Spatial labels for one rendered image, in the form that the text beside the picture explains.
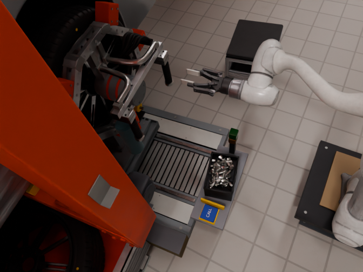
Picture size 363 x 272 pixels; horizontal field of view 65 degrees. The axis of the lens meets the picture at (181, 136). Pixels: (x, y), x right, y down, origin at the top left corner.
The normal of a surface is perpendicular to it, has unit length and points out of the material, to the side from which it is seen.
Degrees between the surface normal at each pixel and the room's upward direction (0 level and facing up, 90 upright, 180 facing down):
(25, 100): 90
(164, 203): 0
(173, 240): 0
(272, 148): 0
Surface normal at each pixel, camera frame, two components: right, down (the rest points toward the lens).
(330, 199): -0.15, -0.46
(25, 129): 0.92, 0.28
